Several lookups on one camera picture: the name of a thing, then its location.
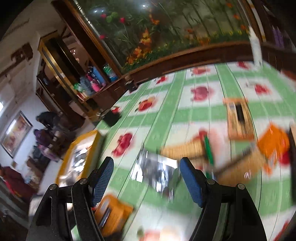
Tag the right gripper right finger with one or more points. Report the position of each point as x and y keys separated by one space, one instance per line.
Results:
x=195 y=181

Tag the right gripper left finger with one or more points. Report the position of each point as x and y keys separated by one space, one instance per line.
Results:
x=99 y=179

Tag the large orange cracker packet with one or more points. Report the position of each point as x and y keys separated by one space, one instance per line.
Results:
x=111 y=215

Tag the large silver foil packet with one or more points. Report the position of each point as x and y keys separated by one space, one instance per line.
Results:
x=159 y=172

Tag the small orange snack packet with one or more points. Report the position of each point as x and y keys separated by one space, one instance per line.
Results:
x=273 y=142

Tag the yellow rimmed white tray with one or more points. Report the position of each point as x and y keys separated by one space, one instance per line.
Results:
x=80 y=159

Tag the black round device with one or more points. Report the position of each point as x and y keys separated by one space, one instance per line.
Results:
x=110 y=118

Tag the tan barcode cracker packet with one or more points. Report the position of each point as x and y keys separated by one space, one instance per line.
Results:
x=239 y=121

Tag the green floral tablecloth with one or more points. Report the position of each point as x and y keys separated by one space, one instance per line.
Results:
x=174 y=113

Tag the person in red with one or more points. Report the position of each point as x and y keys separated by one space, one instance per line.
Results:
x=16 y=184

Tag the small black box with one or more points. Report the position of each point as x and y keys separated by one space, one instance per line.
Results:
x=131 y=86

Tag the dark wooden shelf unit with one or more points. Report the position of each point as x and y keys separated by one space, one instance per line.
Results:
x=80 y=85

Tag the open glasses case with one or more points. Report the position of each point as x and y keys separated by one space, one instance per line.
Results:
x=291 y=137

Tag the white spray bottle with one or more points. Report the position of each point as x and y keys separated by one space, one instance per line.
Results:
x=256 y=48

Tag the purple bottles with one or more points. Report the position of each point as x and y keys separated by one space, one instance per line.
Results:
x=278 y=37

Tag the framed wall painting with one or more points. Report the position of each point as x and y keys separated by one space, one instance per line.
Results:
x=15 y=134

